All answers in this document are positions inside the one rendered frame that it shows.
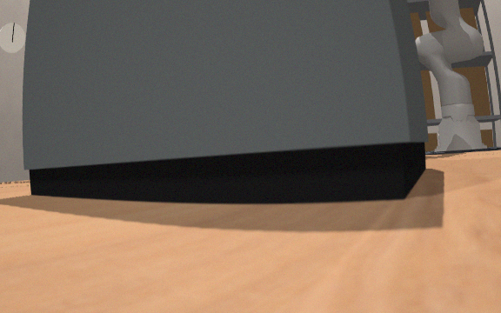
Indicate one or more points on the grey cabinet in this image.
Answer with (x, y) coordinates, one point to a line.
(223, 101)

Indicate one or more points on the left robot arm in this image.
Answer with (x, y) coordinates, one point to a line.
(458, 130)

